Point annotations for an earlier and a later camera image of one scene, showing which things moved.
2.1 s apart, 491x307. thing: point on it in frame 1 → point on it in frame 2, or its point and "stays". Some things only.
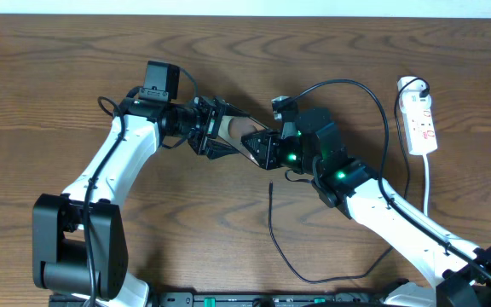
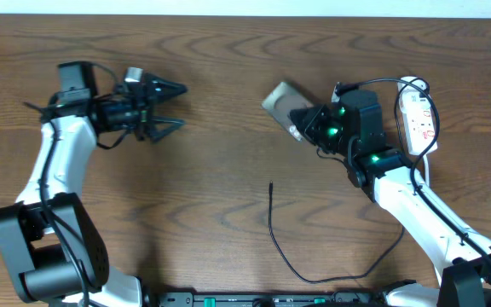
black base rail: (235, 298) stays
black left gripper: (206, 145) → (143, 107)
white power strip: (419, 131) stays
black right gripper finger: (264, 146) → (305, 117)
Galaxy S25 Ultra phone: (224, 132) → (283, 99)
